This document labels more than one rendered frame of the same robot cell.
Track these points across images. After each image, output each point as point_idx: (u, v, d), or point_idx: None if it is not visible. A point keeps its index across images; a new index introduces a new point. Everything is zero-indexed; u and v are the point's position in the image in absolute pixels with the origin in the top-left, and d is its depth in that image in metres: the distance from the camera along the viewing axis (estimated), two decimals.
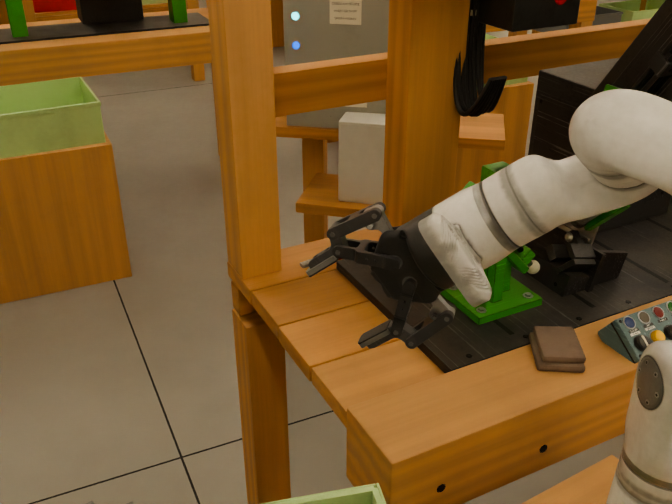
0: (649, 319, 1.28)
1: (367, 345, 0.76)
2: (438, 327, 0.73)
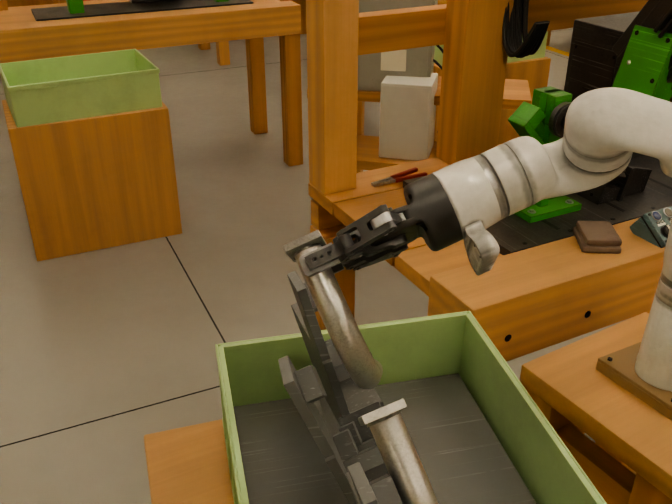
0: None
1: None
2: (385, 259, 0.81)
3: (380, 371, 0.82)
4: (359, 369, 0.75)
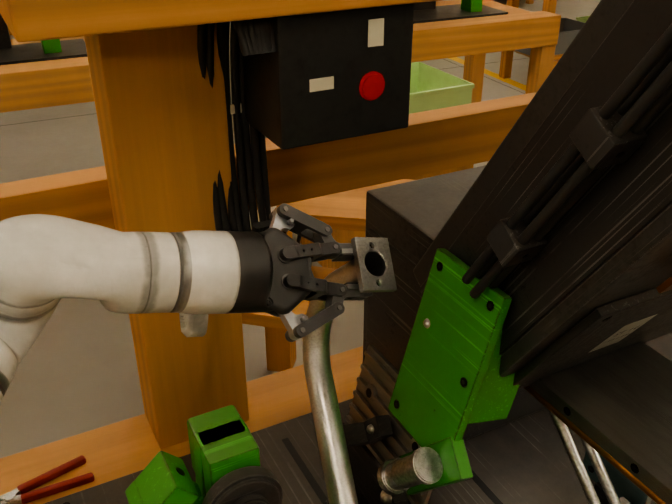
0: None
1: None
2: None
3: (306, 377, 0.81)
4: None
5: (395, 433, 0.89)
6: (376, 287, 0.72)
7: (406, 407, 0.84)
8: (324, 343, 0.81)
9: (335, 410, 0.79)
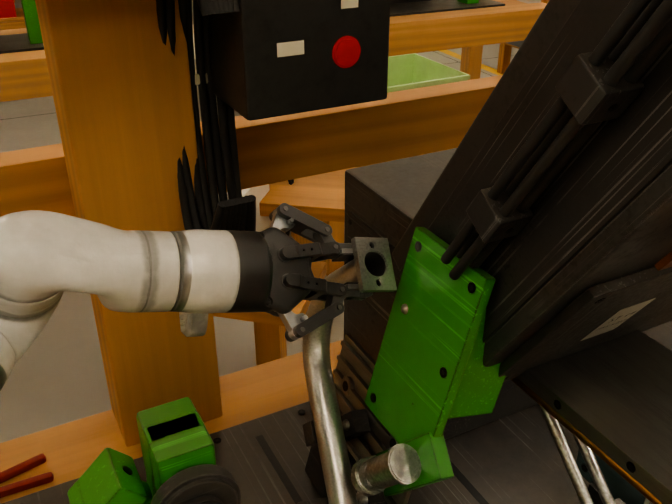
0: None
1: None
2: None
3: (306, 378, 0.81)
4: None
5: (373, 429, 0.82)
6: (376, 287, 0.72)
7: (383, 401, 0.77)
8: (324, 344, 0.81)
9: (335, 411, 0.79)
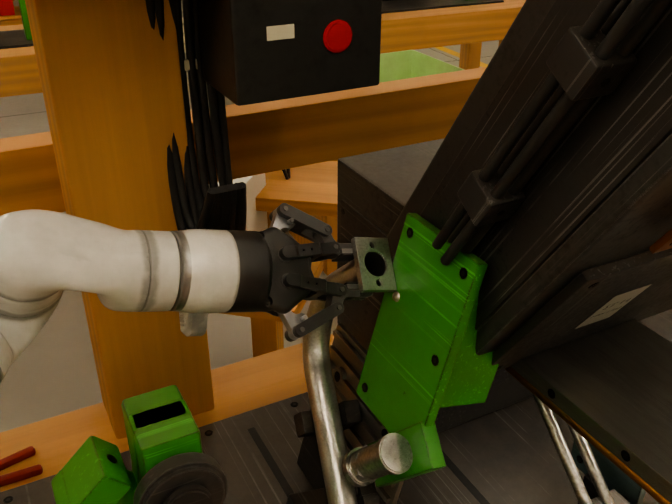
0: None
1: None
2: None
3: (306, 378, 0.81)
4: None
5: (365, 420, 0.81)
6: (376, 287, 0.71)
7: (375, 390, 0.76)
8: (324, 344, 0.81)
9: (335, 411, 0.79)
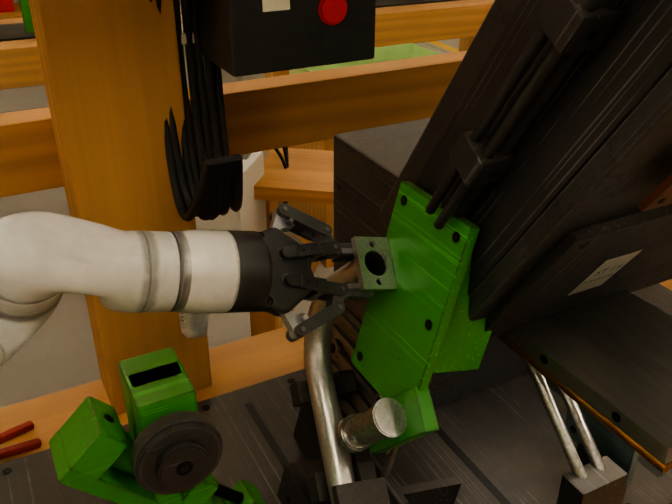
0: None
1: None
2: None
3: (307, 380, 0.81)
4: None
5: (360, 390, 0.82)
6: (377, 286, 0.71)
7: (369, 358, 0.77)
8: (325, 345, 0.81)
9: (337, 412, 0.79)
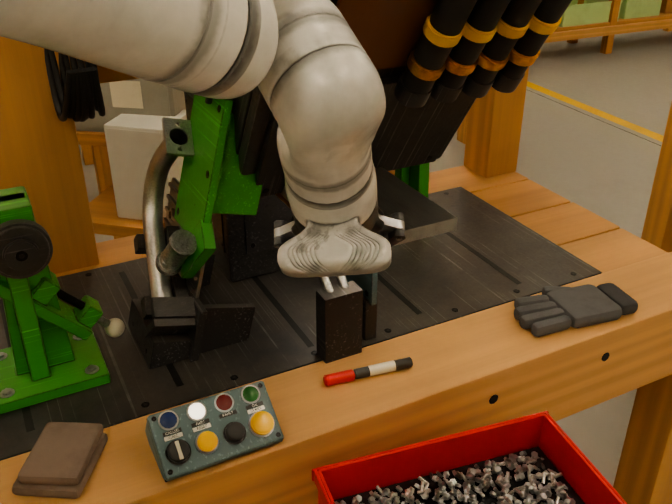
0: (203, 414, 0.89)
1: None
2: (392, 243, 0.70)
3: (143, 232, 1.10)
4: None
5: None
6: (177, 151, 1.01)
7: (182, 210, 1.06)
8: (157, 207, 1.10)
9: None
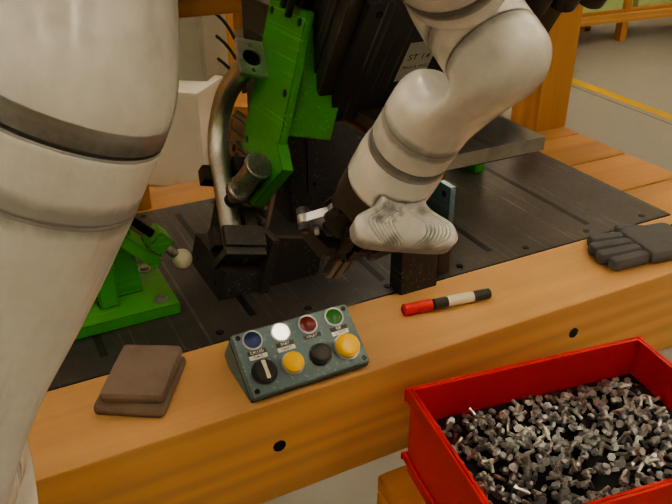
0: (287, 335, 0.86)
1: (340, 275, 0.76)
2: None
3: (209, 162, 1.06)
4: None
5: None
6: (251, 72, 0.97)
7: (252, 137, 1.02)
8: (223, 136, 1.07)
9: None
